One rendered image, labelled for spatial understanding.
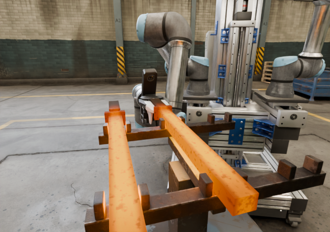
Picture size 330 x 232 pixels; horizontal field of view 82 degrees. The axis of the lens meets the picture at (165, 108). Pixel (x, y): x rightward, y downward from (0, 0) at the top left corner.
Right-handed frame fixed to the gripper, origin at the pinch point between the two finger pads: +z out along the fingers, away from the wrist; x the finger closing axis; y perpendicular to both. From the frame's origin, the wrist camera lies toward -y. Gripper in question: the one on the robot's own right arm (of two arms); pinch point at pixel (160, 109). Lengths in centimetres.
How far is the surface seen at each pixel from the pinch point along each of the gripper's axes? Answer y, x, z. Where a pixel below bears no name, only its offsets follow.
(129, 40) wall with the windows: -55, -63, -666
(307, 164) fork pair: 0.7, -13.6, 30.3
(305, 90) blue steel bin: 73, -439, -293
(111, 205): -0.7, 13.3, 31.9
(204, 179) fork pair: -0.5, 2.9, 30.6
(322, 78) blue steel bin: 42, -441, -261
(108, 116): -0.7, 13.4, 4.5
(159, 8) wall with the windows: -159, -169, -651
